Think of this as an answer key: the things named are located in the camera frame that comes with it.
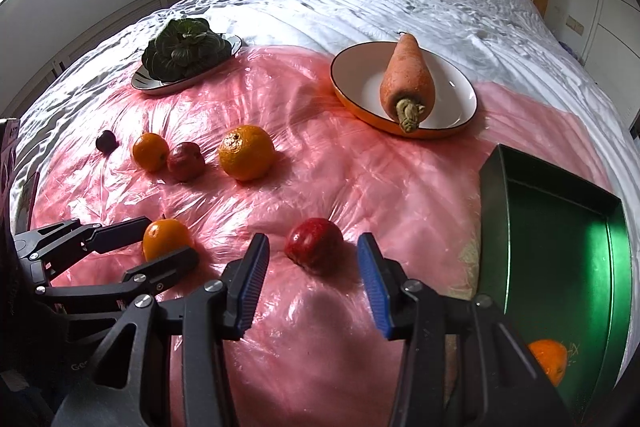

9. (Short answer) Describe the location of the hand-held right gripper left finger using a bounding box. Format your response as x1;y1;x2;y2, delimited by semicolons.
50;233;271;427

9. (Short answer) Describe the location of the white wardrobe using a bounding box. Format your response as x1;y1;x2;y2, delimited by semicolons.
582;0;640;132

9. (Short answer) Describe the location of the orange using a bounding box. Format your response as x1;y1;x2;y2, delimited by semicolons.
142;219;193;263
131;133;170;172
218;125;277;182
527;339;569;388

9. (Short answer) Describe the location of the pink plastic sheet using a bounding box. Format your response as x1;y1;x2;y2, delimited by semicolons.
30;46;618;427

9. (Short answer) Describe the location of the white plate with orange rim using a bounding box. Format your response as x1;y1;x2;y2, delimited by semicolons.
330;42;478;139

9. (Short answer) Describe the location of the dark purple plum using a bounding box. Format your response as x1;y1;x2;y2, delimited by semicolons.
95;130;119;154

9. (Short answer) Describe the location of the dark green bok choy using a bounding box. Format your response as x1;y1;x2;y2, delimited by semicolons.
141;18;232;82

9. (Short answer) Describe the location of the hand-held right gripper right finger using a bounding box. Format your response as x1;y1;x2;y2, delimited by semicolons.
356;232;571;427

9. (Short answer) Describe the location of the patterned grey plate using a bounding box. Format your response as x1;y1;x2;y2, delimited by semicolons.
131;34;243;96

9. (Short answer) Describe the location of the red apple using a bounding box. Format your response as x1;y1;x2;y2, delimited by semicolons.
166;142;206;182
284;217;345;278

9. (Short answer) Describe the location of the green metal tray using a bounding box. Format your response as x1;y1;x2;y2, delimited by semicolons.
479;144;633;425

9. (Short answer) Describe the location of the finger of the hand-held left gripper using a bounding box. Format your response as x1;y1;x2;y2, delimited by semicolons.
35;246;201;310
14;216;153;290

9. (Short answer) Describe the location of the carrot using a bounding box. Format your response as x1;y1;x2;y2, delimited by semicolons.
379;33;436;134

